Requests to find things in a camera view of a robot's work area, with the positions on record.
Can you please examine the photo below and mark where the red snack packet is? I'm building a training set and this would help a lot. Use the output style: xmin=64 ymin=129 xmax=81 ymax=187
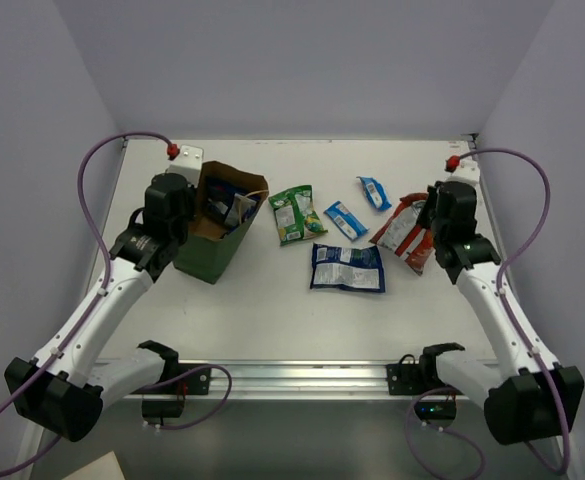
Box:
xmin=370 ymin=193 xmax=434 ymax=275

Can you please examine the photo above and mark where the green paper bag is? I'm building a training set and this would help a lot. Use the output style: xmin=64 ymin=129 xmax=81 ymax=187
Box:
xmin=173 ymin=161 xmax=269 ymax=284

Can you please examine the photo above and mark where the blue M&M's candy packet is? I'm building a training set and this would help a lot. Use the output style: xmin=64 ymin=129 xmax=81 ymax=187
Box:
xmin=324 ymin=201 xmax=368 ymax=241

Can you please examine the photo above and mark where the dark blue cookie packet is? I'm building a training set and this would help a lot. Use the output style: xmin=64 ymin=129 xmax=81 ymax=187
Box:
xmin=310 ymin=243 xmax=386 ymax=294

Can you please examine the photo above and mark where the green snack packet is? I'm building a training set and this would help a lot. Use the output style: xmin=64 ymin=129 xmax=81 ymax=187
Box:
xmin=268 ymin=185 xmax=328 ymax=246

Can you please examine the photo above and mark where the dark blue snack packet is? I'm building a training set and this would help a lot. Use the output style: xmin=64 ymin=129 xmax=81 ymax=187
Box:
xmin=204 ymin=176 xmax=238 ymax=224

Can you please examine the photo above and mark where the dark blue pretzel packet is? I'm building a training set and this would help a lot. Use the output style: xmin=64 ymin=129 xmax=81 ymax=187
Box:
xmin=222 ymin=192 xmax=259 ymax=229

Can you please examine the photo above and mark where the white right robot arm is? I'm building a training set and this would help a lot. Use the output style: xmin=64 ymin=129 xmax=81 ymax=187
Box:
xmin=417 ymin=181 xmax=584 ymax=445

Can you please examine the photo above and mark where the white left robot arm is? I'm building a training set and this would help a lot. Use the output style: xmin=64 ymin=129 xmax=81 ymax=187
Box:
xmin=4 ymin=173 xmax=196 ymax=442

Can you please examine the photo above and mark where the light wooden board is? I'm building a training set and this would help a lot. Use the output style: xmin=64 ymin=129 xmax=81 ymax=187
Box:
xmin=64 ymin=451 xmax=126 ymax=480

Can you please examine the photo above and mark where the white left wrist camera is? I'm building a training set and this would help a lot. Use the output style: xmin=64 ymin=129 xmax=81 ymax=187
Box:
xmin=166 ymin=144 xmax=204 ymax=186

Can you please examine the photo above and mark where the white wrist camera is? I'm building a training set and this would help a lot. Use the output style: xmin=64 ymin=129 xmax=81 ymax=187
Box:
xmin=166 ymin=144 xmax=204 ymax=186
xmin=445 ymin=155 xmax=480 ymax=187

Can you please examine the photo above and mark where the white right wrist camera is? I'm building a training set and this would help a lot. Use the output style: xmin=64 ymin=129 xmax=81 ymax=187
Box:
xmin=445 ymin=155 xmax=480 ymax=187

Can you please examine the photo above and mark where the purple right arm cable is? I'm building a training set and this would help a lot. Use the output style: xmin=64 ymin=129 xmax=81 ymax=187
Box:
xmin=404 ymin=147 xmax=573 ymax=480

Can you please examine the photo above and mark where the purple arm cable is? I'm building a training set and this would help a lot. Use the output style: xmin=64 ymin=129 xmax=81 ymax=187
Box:
xmin=404 ymin=147 xmax=573 ymax=480
xmin=0 ymin=130 xmax=233 ymax=475

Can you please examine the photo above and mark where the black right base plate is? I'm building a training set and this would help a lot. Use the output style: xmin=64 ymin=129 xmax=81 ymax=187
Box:
xmin=385 ymin=354 xmax=425 ymax=396

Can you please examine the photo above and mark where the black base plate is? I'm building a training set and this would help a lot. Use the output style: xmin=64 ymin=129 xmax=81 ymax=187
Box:
xmin=385 ymin=354 xmax=425 ymax=396
xmin=137 ymin=363 xmax=211 ymax=396

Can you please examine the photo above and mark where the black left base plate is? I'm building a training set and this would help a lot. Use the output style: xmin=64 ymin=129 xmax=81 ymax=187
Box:
xmin=137 ymin=363 xmax=211 ymax=396

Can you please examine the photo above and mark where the aluminium mounting rail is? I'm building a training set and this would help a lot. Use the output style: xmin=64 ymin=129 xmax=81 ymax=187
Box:
xmin=130 ymin=361 xmax=416 ymax=401

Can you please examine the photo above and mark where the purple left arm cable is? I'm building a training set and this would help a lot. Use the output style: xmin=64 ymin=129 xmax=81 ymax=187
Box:
xmin=0 ymin=130 xmax=233 ymax=475

